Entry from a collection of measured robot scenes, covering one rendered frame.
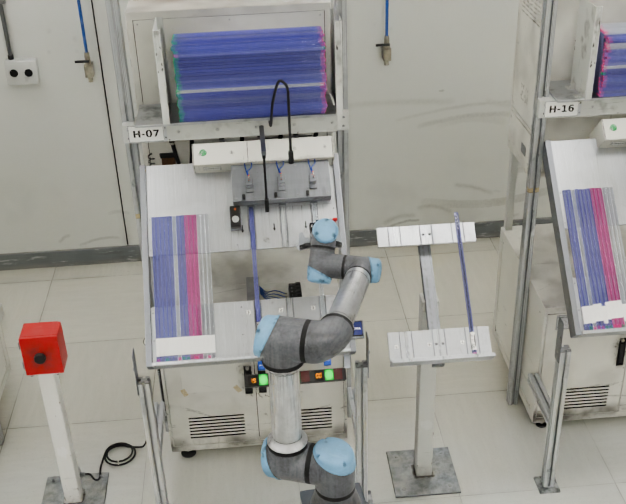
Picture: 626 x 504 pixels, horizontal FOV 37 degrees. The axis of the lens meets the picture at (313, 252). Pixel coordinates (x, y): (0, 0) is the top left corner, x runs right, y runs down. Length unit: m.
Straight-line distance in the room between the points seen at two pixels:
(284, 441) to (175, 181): 1.10
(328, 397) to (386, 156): 1.73
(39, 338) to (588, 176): 2.00
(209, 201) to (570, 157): 1.30
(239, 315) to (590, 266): 1.22
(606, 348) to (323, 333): 1.64
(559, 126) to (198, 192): 1.37
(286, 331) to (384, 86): 2.58
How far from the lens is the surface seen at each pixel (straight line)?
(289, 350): 2.45
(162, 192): 3.32
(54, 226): 5.18
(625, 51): 3.41
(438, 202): 5.17
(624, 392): 3.98
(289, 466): 2.70
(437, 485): 3.71
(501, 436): 3.96
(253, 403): 3.66
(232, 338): 3.16
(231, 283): 3.73
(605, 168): 3.53
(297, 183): 3.24
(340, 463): 2.66
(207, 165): 3.26
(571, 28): 3.52
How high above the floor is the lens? 2.58
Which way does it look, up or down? 30 degrees down
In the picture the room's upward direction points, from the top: 2 degrees counter-clockwise
